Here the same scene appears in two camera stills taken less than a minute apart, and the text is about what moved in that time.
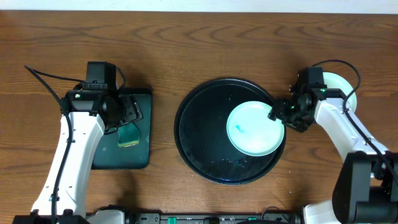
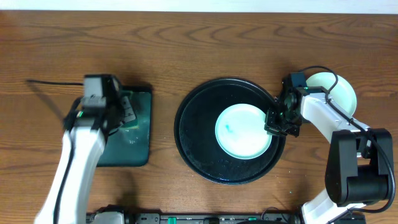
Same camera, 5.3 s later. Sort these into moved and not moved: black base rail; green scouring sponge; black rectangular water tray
Moved: green scouring sponge
Not moved: black base rail; black rectangular water tray
